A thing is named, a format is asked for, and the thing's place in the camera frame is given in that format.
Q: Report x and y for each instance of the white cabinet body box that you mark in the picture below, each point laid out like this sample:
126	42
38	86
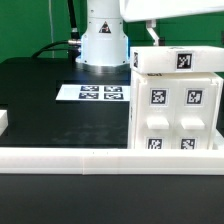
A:
175	81

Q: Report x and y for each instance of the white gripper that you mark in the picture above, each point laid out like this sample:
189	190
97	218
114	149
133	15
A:
143	10

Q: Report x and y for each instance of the white U-shaped boundary frame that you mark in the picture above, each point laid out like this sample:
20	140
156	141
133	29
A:
19	160

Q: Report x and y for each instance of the white fiducial marker sheet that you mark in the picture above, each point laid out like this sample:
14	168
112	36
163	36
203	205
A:
109	93

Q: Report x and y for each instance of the white cabinet door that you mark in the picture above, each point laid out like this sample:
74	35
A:
155	118
194	116

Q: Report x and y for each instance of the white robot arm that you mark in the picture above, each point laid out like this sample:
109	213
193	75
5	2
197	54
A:
104	44

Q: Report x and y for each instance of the white cabinet top block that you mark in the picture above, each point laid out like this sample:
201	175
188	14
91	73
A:
174	59

